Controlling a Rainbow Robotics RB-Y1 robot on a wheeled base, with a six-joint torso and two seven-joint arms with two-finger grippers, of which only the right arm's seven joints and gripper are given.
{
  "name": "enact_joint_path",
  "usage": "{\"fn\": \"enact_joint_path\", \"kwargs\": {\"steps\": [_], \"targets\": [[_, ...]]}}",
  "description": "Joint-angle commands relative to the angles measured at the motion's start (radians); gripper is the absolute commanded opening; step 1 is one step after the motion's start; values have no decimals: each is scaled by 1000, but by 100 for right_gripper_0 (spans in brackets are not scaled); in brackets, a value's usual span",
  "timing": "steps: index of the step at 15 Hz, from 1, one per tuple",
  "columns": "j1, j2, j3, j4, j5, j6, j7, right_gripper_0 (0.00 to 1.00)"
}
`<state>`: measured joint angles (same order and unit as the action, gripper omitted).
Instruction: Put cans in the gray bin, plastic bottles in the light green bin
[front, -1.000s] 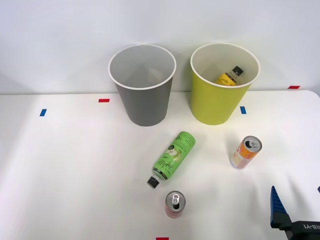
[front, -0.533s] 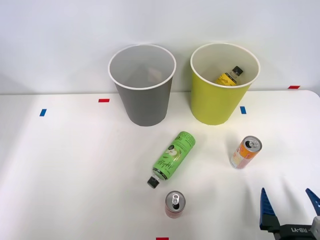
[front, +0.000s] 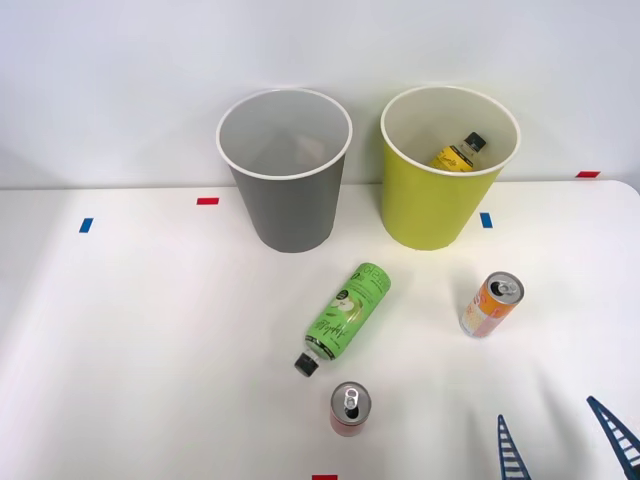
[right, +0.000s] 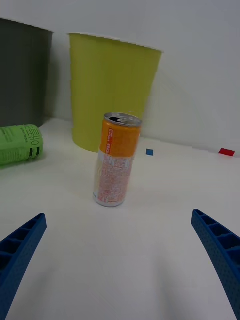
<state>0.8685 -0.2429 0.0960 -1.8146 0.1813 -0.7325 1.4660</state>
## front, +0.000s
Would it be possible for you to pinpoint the orange and white drink can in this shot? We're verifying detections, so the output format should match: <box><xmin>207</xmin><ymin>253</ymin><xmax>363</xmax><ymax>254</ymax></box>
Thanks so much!
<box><xmin>459</xmin><ymin>271</ymin><xmax>526</xmax><ymax>339</ymax></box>

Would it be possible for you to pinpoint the green label plastic bottle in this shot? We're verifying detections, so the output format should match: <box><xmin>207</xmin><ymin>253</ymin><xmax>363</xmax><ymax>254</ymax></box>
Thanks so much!
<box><xmin>293</xmin><ymin>261</ymin><xmax>392</xmax><ymax>377</ymax></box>

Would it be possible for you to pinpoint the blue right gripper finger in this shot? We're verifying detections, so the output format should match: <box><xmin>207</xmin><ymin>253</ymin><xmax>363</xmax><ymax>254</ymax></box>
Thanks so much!
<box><xmin>496</xmin><ymin>414</ymin><xmax>532</xmax><ymax>480</ymax></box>
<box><xmin>586</xmin><ymin>395</ymin><xmax>640</xmax><ymax>477</ymax></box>

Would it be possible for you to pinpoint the yellow-green plastic waste bin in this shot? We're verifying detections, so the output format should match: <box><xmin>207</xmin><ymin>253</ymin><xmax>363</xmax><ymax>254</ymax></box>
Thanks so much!
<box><xmin>379</xmin><ymin>85</ymin><xmax>522</xmax><ymax>251</ymax></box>

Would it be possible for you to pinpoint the red drink can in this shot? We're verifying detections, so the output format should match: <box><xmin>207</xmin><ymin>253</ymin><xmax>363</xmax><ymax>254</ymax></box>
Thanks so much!
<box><xmin>329</xmin><ymin>381</ymin><xmax>373</xmax><ymax>438</ymax></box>

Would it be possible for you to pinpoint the grey plastic waste bin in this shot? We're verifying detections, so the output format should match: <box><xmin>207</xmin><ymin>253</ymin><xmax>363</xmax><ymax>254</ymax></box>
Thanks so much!
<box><xmin>215</xmin><ymin>87</ymin><xmax>354</xmax><ymax>254</ymax></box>

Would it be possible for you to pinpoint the yellow label plastic bottle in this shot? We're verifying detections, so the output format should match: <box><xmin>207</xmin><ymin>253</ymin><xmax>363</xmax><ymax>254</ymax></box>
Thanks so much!
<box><xmin>430</xmin><ymin>131</ymin><xmax>488</xmax><ymax>174</ymax></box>

